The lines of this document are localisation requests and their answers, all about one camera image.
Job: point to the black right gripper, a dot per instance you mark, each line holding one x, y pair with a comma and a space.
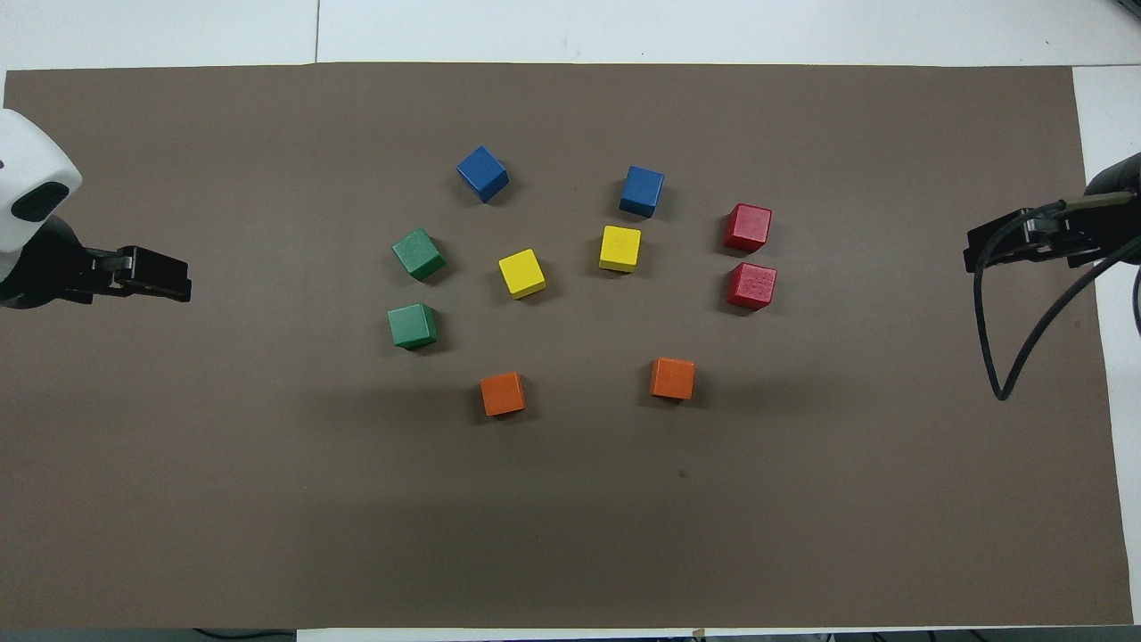
1114, 236

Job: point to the orange wooden cube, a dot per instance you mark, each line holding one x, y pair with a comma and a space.
503, 394
673, 379

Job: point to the blue wooden cube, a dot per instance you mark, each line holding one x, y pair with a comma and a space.
482, 174
642, 191

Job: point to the brown paper table mat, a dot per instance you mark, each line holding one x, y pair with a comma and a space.
570, 517

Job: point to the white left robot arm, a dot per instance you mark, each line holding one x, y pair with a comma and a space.
27, 169

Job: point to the yellow wooden cube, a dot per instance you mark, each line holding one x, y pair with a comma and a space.
620, 249
522, 273

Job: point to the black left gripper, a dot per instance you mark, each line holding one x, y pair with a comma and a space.
40, 272

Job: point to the green wooden cube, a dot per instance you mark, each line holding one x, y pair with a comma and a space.
413, 325
418, 254

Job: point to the red wooden cube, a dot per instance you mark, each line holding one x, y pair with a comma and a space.
748, 227
751, 286

